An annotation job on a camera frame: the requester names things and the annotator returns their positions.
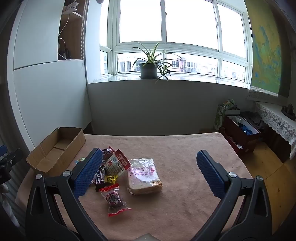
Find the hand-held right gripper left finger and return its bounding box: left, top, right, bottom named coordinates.
left=25, top=148, right=109, bottom=241

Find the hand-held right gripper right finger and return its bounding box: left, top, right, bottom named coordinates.
left=196, top=149, right=273, bottom=241

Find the brown chocolate bar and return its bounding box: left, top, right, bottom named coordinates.
left=95, top=165, right=107, bottom=192

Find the brown cardboard box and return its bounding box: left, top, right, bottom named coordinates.
left=26, top=127, right=86, bottom=178

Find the clear red-ended candy packet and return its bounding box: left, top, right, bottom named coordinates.
left=99, top=183, right=132, bottom=217

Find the sliced bread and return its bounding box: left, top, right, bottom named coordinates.
left=127, top=158, right=163, bottom=195

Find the red snack packet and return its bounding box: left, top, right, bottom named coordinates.
left=105, top=149, right=131, bottom=176

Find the red storage box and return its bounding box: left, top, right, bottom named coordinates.
left=222, top=115, right=263, bottom=158

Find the white cabinet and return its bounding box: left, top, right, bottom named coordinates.
left=7, top=0, right=93, bottom=153

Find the white lace cloth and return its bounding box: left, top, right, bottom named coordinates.
left=255, top=102, right=296, bottom=160

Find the dark ornament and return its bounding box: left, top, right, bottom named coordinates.
left=281, top=104, right=296, bottom=120

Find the potted spider plant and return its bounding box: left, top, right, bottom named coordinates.
left=131, top=41, right=177, bottom=81

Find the white framed window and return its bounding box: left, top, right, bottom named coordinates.
left=99, top=0, right=252, bottom=85

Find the white clip lamp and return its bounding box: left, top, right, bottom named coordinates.
left=62, top=0, right=78, bottom=14

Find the wall map poster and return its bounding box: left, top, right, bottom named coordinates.
left=245, top=0, right=292, bottom=96

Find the white cable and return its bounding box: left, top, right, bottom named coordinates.
left=57, top=9, right=77, bottom=59

